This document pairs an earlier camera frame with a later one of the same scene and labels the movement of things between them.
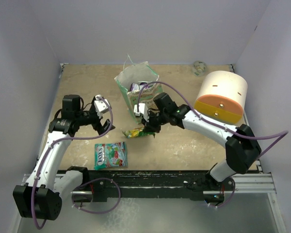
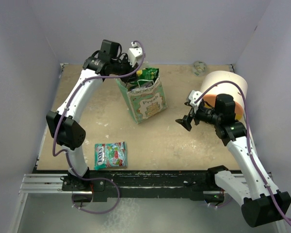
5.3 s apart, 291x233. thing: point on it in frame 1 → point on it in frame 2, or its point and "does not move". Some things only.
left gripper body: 90,118 → 122,68
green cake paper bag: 140,84 does not move
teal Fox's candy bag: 112,155 does not move
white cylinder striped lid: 222,95 does not move
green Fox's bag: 136,132 → 146,77
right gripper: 149,127 → 186,121
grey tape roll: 199,68 does not move
